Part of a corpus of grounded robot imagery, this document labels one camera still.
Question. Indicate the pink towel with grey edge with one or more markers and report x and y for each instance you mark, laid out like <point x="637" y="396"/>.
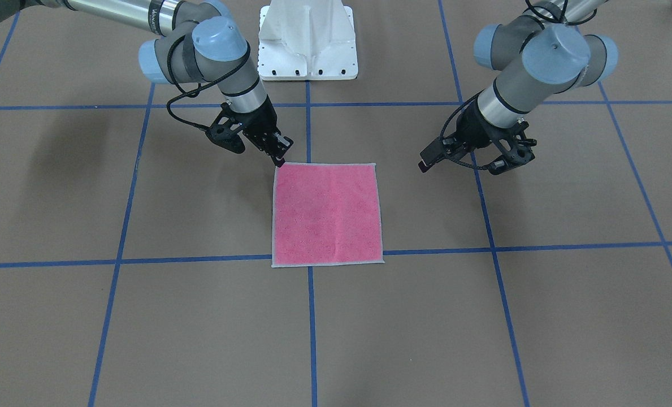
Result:
<point x="326" y="215"/>

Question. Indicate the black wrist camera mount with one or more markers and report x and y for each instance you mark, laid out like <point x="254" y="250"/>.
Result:
<point x="224" y="131"/>
<point x="515" y="147"/>

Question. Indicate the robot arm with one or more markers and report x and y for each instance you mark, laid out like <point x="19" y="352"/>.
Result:
<point x="198" y="46"/>
<point x="538" y="54"/>

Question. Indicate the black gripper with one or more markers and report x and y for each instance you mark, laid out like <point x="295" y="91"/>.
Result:
<point x="260" y="125"/>
<point x="475" y="132"/>

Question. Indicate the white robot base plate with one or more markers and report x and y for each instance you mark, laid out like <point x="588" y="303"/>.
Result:
<point x="307" y="41"/>

